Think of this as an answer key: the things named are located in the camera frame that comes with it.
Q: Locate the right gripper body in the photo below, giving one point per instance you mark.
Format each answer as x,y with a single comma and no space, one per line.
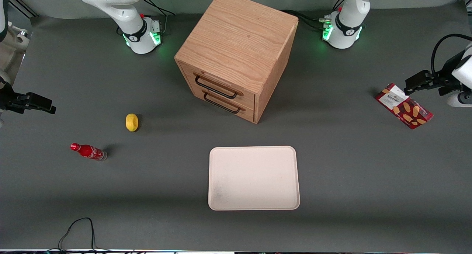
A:
8,99

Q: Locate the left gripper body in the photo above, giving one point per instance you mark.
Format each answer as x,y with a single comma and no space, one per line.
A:
439,80

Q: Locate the red cookie box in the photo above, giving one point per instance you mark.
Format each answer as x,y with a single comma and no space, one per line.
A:
400,106

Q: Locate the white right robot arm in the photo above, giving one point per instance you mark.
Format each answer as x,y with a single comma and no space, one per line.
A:
121,10

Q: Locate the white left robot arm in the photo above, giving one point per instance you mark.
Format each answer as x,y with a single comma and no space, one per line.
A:
346,21

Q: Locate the beige plastic tray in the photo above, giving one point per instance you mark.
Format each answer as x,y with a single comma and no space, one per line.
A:
253,178

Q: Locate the red cola bottle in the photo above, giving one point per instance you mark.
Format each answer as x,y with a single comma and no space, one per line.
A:
88,151

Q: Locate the yellow lemon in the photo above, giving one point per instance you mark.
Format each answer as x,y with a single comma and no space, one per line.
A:
132,122

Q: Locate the wooden drawer front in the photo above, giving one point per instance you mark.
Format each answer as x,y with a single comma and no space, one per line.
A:
221,85
236,112

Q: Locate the wooden drawer cabinet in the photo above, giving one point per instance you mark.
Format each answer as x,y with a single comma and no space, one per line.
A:
239,36

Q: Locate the black frame rail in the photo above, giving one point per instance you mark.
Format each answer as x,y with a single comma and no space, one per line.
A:
23,7

